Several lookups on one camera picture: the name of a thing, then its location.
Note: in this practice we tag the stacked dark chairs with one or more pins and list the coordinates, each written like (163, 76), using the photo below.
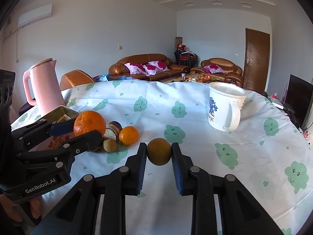
(183, 55)

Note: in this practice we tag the left hand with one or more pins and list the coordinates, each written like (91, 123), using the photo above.
(34, 206)

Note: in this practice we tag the black television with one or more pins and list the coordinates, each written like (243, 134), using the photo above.
(298, 101)

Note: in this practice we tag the small tan fruit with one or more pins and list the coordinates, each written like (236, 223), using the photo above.
(109, 145)

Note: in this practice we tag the white printed mug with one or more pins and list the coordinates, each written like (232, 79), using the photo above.
(226, 102)

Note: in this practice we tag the wooden coffee table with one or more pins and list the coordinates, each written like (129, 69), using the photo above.
(195, 77)

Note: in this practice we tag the brown wooden door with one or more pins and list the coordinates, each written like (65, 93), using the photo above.
(257, 59)

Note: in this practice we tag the white cloud-print tablecloth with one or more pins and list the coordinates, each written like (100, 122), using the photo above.
(257, 152)

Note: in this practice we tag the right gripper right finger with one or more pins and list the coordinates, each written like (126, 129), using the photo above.
(190, 179)

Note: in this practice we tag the small back orange mandarin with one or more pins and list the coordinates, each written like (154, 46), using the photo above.
(128, 135)

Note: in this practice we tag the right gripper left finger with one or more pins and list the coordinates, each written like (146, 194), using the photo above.
(129, 178)

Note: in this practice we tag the sugarcane piece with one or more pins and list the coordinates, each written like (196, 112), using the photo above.
(112, 131)

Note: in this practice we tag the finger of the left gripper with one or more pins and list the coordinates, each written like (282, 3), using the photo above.
(67, 149)
(31, 135)

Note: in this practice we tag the pink floral pillow right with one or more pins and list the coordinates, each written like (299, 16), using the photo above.
(155, 67)

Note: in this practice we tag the brown leather armchair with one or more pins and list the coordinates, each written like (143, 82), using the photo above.
(232, 73)

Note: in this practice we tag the pink electric kettle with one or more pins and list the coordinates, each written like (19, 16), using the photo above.
(41, 86)

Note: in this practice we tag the brown leather long sofa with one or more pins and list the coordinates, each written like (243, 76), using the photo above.
(119, 69)

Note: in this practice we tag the pink metal tin box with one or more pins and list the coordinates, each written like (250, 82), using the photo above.
(62, 119)

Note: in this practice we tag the pink floral armchair pillow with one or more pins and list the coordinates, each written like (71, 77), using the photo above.
(213, 69)

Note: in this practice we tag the small yellow-brown fruit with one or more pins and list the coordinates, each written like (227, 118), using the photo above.
(159, 151)

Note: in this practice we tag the pink floral pillow left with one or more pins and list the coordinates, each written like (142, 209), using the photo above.
(135, 68)

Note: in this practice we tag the large orange mandarin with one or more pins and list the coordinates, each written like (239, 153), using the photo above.
(89, 121)

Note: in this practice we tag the white air conditioner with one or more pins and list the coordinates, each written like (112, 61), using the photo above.
(35, 15)

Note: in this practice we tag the blue cloth on sofa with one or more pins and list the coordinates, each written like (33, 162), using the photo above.
(108, 77)

